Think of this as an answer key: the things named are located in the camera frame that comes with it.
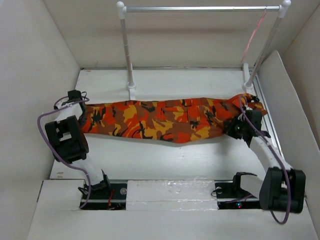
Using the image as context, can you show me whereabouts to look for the orange camouflage trousers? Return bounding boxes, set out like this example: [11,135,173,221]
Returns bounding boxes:
[82,93,268,144]

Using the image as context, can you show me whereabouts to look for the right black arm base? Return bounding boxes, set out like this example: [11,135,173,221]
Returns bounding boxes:
[211,180,261,210]

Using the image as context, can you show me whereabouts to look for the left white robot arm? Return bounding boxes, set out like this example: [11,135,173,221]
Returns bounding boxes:
[44,90,112,199]

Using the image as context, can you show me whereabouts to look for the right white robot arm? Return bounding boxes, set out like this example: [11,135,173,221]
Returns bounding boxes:
[223,110,306,214]

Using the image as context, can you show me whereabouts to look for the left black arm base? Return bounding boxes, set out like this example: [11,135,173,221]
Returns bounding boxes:
[81,181,128,211]

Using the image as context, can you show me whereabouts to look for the pink clothes hanger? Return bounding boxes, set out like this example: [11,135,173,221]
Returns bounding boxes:
[241,10,267,64]

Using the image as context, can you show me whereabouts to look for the white clothes rack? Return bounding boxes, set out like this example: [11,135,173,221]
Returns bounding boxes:
[116,0,292,101]

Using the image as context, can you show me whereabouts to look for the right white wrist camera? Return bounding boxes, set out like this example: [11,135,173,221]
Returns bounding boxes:
[239,97,252,113]

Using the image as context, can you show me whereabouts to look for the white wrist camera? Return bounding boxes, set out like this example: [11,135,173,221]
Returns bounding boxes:
[53,98,68,110]
[239,97,252,113]

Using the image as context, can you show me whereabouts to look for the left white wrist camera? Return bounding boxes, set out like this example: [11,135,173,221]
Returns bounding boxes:
[53,98,68,110]

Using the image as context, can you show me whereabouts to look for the aluminium side rail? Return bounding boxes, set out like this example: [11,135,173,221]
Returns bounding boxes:
[253,75,284,157]

